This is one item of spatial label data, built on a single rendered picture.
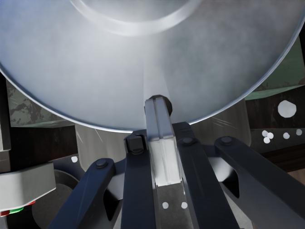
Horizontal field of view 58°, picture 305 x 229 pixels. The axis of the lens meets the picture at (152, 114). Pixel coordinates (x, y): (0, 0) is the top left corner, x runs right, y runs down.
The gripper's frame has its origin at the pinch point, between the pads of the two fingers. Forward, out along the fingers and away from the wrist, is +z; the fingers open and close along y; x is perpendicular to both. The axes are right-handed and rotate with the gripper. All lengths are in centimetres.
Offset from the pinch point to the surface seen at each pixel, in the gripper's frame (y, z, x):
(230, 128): 5.6, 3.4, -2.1
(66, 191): -37, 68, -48
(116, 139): -3.5, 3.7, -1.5
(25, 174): -20.1, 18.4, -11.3
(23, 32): -9.7, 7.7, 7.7
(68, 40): -6.1, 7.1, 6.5
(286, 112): 16.3, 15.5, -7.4
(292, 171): 29, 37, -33
